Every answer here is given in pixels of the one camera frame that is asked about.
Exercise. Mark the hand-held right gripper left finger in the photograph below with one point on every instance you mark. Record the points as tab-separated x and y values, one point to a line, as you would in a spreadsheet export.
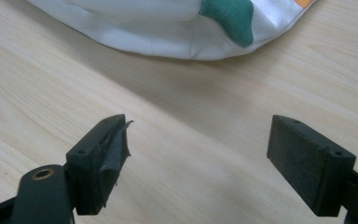
98	174

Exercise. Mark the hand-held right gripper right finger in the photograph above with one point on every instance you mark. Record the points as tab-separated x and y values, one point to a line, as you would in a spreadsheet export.
304	165

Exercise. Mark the white fabric bag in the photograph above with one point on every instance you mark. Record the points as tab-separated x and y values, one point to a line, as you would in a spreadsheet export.
143	31

